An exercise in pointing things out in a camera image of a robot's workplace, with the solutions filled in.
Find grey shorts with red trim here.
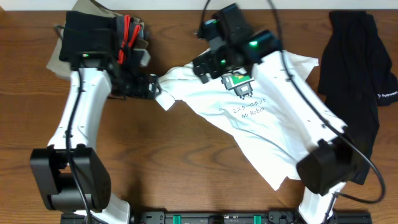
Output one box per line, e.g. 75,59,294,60
116,15,144,65

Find white printed t-shirt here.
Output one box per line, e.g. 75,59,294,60
154,48,348,192

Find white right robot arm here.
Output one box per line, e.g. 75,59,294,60
193,4,361,223

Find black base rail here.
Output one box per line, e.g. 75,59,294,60
60,210,373,224

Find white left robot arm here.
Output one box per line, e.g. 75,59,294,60
30,49,161,223

